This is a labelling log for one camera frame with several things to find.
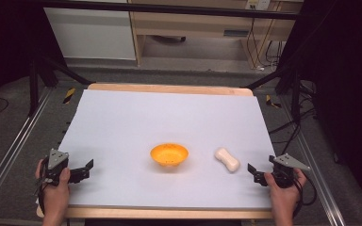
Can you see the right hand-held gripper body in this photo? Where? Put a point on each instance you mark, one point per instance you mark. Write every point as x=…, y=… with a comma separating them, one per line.
x=285, y=171

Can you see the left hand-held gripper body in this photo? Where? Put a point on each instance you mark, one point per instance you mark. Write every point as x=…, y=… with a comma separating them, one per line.
x=56, y=163

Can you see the white soap bar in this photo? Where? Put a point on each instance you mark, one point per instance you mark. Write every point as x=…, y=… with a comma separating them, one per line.
x=227, y=159

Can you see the orange bowl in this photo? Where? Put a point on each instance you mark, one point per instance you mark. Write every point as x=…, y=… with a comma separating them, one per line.
x=169, y=154

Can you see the person's right hand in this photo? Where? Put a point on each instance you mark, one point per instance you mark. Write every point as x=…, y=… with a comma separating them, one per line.
x=283, y=196

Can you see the person's left hand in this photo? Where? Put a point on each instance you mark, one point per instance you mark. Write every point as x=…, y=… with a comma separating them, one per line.
x=56, y=196

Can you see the yellow black striped tape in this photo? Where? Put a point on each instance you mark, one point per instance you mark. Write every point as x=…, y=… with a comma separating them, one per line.
x=69, y=95
x=272, y=102

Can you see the white table mat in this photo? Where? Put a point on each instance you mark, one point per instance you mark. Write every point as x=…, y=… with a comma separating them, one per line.
x=157, y=119

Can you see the black curtain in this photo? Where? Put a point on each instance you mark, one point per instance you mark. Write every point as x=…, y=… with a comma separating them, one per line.
x=348, y=78
x=6, y=44

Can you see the white cabinet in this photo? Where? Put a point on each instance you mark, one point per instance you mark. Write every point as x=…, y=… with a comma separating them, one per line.
x=91, y=34

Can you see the light wooden desk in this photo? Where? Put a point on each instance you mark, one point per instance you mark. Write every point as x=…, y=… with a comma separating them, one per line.
x=194, y=23

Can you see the black metal crossbar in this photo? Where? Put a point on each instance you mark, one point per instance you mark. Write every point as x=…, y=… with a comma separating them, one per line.
x=169, y=8

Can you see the aluminium floor rail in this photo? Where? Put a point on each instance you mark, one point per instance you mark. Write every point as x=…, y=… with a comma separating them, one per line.
x=15, y=144
x=314, y=169

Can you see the black metal frame strut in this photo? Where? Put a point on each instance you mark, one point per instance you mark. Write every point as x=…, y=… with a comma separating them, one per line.
x=290, y=81
x=44, y=72

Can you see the white wall socket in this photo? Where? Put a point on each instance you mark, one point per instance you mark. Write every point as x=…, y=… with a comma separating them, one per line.
x=257, y=4

